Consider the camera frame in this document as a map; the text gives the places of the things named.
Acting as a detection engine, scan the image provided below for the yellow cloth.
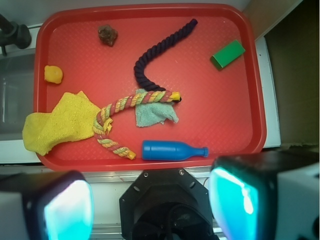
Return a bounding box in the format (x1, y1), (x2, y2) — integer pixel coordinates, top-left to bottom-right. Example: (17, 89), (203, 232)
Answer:
(22, 91), (100, 156)

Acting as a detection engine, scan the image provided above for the multicolour twisted rope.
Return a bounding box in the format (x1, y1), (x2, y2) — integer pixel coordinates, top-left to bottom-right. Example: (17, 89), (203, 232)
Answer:
(92, 90), (182, 161)

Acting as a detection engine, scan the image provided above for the blue plastic bottle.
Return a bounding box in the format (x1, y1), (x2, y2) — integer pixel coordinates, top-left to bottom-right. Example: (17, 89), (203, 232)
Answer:
(142, 140), (209, 162)

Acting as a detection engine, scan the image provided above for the light teal cloth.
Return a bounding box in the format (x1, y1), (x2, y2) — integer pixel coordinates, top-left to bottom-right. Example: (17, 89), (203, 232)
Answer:
(135, 102), (179, 128)

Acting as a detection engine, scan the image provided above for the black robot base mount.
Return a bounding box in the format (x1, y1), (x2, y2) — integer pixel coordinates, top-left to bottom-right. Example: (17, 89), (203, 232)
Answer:
(119, 168), (219, 240)

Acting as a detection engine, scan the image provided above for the yellow rubber duck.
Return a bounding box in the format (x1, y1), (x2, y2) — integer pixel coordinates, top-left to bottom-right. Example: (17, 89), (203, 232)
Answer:
(44, 65), (63, 84)

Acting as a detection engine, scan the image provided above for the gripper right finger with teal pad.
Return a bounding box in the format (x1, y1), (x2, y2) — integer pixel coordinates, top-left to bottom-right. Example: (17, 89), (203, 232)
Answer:
(208, 149), (320, 240)

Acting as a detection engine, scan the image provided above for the grey sink faucet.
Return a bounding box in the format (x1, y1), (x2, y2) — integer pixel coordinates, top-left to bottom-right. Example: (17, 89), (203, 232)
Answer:
(0, 14), (32, 57)

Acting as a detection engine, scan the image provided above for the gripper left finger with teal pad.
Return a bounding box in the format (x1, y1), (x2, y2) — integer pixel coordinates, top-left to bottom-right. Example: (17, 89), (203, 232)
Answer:
(0, 171), (94, 240)

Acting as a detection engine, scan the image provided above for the red plastic tray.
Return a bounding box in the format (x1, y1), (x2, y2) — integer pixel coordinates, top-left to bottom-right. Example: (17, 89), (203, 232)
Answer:
(33, 3), (266, 172)

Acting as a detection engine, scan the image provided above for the grey toy sink basin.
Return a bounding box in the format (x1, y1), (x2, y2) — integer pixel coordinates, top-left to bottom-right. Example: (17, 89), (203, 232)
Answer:
(0, 49), (35, 141)

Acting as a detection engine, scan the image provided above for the brown rough rock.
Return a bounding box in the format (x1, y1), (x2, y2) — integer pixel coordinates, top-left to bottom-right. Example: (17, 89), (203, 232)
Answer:
(98, 24), (118, 47)

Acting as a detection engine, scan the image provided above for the green rectangular block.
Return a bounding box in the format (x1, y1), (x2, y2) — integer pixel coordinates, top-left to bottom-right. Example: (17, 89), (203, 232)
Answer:
(210, 40), (246, 71)

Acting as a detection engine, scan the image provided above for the dark purple rope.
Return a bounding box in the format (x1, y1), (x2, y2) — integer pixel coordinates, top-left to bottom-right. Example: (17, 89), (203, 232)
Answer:
(133, 18), (199, 103)

